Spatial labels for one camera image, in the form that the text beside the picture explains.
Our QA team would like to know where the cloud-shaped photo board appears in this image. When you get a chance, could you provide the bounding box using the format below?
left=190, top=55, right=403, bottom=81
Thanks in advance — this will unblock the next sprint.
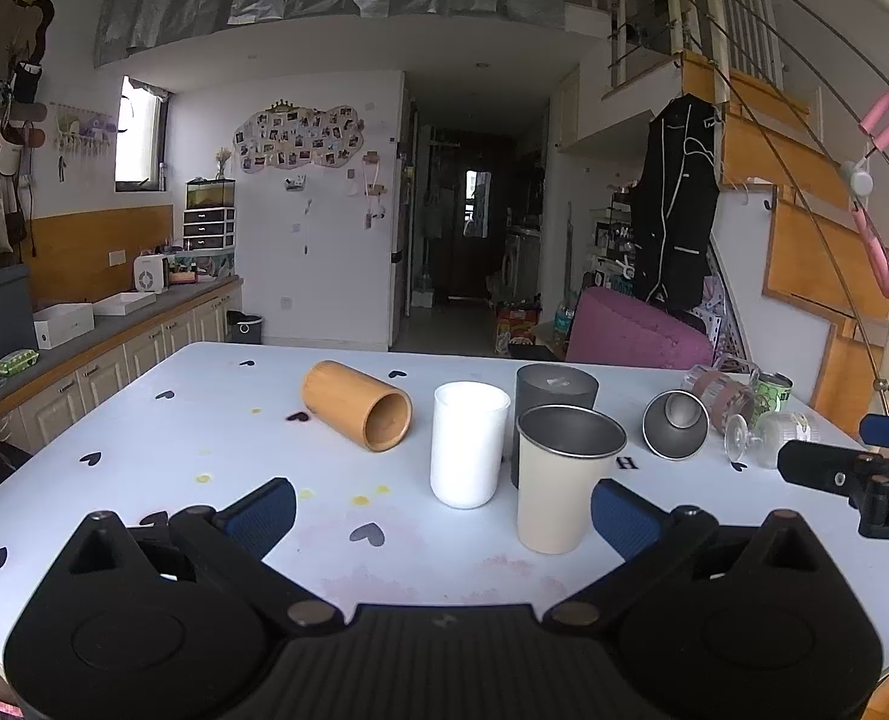
left=232, top=99, right=364, bottom=175

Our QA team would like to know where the dark grey cup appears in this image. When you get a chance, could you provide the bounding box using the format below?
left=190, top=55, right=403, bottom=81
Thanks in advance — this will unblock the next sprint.
left=511, top=363, right=600, bottom=490

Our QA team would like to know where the white tray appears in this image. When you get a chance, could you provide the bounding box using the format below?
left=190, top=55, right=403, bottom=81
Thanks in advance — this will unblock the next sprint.
left=92, top=291, right=158, bottom=317

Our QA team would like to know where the bamboo cup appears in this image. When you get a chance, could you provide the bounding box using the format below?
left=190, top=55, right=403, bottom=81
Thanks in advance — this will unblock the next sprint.
left=301, top=360, right=414, bottom=454

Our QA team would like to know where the clear wine glass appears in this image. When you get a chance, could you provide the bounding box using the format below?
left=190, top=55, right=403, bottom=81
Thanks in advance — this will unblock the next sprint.
left=723, top=409, right=821, bottom=470

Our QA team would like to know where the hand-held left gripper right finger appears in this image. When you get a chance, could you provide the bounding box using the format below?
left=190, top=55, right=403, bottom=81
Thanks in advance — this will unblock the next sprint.
left=541, top=478, right=830, bottom=650

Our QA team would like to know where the beige cup with metal rim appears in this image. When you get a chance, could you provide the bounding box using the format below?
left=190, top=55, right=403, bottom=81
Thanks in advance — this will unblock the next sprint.
left=516, top=404, right=629, bottom=555

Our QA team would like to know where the fish tank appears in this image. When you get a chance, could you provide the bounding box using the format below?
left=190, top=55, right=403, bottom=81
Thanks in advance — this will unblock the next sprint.
left=185, top=178, right=237, bottom=210

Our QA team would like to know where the white countertop appliance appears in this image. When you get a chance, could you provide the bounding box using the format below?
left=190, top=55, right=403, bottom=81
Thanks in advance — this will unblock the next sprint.
left=132, top=253, right=170, bottom=295

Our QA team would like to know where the cream kitchen cabinet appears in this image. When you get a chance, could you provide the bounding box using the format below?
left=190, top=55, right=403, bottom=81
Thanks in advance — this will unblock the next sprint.
left=0, top=274, right=246, bottom=458

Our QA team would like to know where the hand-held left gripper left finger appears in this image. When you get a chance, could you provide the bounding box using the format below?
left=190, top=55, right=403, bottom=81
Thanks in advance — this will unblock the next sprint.
left=61, top=478, right=345, bottom=650

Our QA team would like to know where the black jacket with white trim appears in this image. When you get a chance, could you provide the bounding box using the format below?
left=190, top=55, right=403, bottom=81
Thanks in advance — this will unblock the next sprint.
left=627, top=93, right=722, bottom=313

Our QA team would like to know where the grey metal cup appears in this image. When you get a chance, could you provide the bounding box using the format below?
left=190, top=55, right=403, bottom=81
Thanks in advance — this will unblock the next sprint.
left=642, top=389, right=711, bottom=461

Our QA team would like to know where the staircase railing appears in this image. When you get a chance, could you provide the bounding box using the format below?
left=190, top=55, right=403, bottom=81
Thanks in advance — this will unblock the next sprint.
left=609, top=0, right=889, bottom=421

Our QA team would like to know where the window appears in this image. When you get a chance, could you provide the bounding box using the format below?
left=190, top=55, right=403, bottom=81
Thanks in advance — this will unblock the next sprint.
left=115, top=76, right=170, bottom=193

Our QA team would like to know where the green can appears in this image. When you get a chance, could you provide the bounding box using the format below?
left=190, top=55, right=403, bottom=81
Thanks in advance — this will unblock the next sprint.
left=750, top=372, right=795, bottom=422

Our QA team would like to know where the white box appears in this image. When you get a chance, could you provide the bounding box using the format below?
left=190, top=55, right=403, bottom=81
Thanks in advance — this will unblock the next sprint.
left=33, top=303, right=96, bottom=350

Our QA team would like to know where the colourful snack box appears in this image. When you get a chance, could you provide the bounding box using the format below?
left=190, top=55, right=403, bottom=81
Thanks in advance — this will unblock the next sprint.
left=495, top=301, right=543, bottom=355

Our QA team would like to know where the small drawer organizer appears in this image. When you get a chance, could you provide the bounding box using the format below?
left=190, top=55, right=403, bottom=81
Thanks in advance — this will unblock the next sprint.
left=182, top=207, right=236, bottom=251

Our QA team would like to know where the white cup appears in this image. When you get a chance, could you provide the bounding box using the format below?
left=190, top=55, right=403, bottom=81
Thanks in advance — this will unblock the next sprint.
left=430, top=382, right=512, bottom=509

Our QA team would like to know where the wall drawing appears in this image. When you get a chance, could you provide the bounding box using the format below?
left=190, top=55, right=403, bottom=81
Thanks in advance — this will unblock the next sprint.
left=54, top=106, right=118, bottom=184

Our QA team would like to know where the pink chair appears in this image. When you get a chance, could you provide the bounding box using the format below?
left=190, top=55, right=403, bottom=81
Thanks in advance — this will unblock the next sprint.
left=565, top=286, right=716, bottom=371

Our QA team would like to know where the glass cup with brown sleeve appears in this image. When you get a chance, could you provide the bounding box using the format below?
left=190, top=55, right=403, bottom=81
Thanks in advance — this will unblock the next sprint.
left=683, top=363, right=759, bottom=422

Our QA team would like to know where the black trash can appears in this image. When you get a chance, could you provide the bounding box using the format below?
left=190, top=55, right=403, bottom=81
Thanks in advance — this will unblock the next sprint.
left=227, top=312, right=264, bottom=347

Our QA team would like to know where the pink u-shaped lock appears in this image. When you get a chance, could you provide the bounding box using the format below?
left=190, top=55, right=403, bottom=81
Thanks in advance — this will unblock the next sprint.
left=840, top=85, right=889, bottom=299

